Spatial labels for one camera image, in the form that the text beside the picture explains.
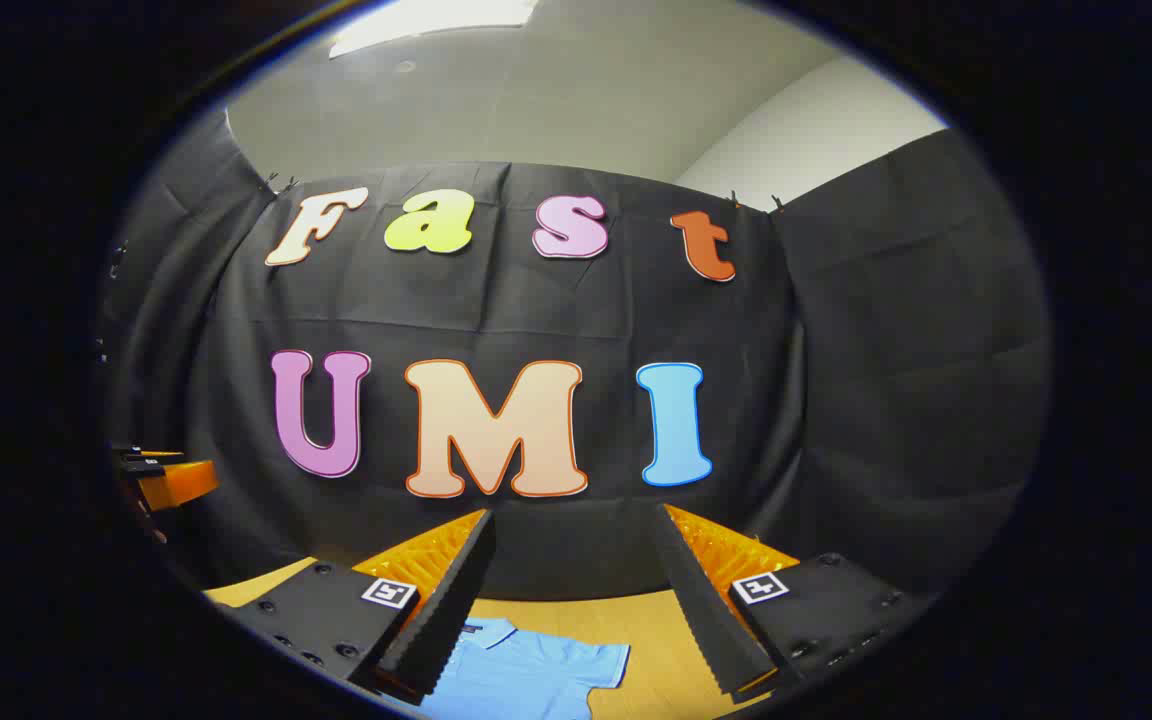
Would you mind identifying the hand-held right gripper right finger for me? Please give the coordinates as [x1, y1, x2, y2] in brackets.
[650, 503, 939, 699]

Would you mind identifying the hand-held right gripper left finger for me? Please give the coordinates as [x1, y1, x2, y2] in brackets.
[204, 508, 498, 707]

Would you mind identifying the ceiling light panel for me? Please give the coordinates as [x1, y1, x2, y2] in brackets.
[328, 0, 543, 59]

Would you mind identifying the light blue polo T-shirt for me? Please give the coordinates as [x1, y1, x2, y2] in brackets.
[414, 617, 632, 720]

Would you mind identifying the black backdrop cloth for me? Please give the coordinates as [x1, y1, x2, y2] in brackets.
[99, 105, 1053, 603]

